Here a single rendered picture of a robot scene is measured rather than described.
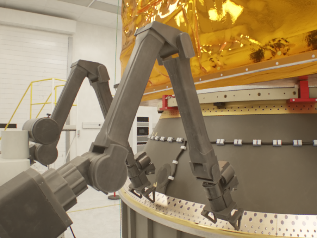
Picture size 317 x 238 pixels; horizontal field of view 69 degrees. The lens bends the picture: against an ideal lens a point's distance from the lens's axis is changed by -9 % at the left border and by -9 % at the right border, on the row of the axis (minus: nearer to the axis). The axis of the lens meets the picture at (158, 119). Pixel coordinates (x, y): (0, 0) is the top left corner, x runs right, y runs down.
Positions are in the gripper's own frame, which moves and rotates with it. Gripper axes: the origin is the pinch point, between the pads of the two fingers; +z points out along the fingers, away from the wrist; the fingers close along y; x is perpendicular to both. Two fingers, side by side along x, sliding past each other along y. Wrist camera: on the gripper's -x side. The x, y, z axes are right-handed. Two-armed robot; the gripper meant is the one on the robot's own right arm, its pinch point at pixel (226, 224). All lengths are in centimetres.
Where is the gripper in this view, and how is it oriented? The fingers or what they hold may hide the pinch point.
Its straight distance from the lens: 94.6
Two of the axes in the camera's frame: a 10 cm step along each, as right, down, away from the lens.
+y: -6.5, 0.3, 7.6
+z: 3.8, 8.8, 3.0
